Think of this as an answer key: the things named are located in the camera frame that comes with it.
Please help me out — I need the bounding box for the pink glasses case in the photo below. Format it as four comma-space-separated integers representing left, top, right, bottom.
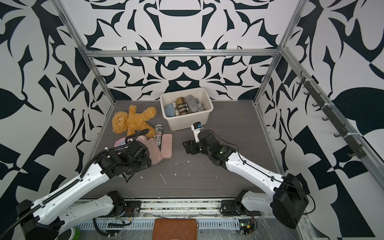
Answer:
137, 136, 163, 165
161, 134, 173, 159

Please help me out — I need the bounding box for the blue glasses case back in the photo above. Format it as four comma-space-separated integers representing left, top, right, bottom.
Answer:
165, 104, 175, 118

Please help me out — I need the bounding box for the green tape roll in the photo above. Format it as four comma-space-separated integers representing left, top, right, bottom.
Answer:
57, 228, 81, 240

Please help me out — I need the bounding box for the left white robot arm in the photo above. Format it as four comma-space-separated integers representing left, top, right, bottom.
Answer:
1, 129, 152, 240

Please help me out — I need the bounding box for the plaid brown glasses case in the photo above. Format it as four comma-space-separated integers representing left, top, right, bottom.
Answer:
176, 97, 189, 115

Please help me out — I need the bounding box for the orange plush teddy bear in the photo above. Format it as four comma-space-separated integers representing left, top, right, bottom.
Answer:
112, 105, 157, 138

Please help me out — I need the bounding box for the beige plastic storage box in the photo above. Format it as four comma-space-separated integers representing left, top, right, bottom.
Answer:
160, 88, 214, 131

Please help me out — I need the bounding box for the green circuit board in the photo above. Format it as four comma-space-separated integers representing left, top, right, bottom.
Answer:
239, 218, 258, 236

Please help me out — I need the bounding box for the pink alarm clock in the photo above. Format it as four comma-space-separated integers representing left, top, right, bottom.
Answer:
114, 138, 127, 148

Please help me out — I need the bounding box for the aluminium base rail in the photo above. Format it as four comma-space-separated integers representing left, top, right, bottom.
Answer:
50, 197, 308, 220

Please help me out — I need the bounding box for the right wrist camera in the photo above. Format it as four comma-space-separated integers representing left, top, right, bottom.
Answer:
191, 122, 203, 143

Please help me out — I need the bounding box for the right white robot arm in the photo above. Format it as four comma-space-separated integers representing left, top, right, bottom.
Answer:
183, 130, 311, 229

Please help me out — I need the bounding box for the grey glasses case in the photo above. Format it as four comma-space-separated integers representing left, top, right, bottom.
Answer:
185, 95, 200, 113

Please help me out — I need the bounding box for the newspaper print case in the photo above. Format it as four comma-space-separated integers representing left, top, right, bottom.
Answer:
154, 124, 163, 148
195, 98, 205, 112

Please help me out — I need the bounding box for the map print glasses case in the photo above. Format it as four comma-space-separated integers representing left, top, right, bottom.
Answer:
172, 101, 180, 117

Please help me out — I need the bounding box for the brown quilted leather wallet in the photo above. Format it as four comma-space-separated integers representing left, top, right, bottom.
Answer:
152, 219, 198, 240

